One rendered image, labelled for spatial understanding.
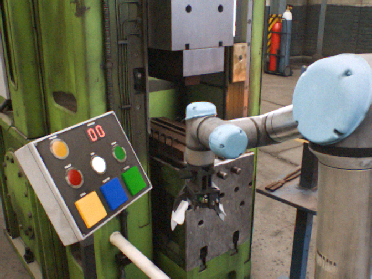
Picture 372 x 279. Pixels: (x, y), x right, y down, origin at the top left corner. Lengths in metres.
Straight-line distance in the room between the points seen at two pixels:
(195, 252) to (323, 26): 9.39
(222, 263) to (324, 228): 1.27
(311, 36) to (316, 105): 10.38
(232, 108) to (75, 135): 0.92
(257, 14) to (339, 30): 8.57
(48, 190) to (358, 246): 0.74
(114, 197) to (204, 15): 0.73
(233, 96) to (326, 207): 1.28
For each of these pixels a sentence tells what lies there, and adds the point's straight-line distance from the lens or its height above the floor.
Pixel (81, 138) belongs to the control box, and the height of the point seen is 1.17.
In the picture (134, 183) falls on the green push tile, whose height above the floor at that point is 1.00.
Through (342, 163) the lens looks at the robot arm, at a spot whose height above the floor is 1.32.
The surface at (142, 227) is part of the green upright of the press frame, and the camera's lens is 1.74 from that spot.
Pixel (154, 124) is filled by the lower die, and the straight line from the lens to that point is 1.83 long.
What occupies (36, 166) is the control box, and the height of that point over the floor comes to 1.14.
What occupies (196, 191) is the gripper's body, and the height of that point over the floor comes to 1.07.
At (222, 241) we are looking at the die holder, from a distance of 1.79.
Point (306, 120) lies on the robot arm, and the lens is 0.57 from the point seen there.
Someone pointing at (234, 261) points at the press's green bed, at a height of 0.39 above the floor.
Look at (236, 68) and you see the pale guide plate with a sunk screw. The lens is 1.80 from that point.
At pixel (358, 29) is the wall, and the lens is 10.17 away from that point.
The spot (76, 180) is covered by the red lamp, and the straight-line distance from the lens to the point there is 1.09.
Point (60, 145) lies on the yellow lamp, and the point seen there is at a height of 1.17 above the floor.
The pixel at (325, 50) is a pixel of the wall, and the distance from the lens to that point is 10.68.
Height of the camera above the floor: 1.53
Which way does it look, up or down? 20 degrees down
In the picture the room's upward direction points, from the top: straight up
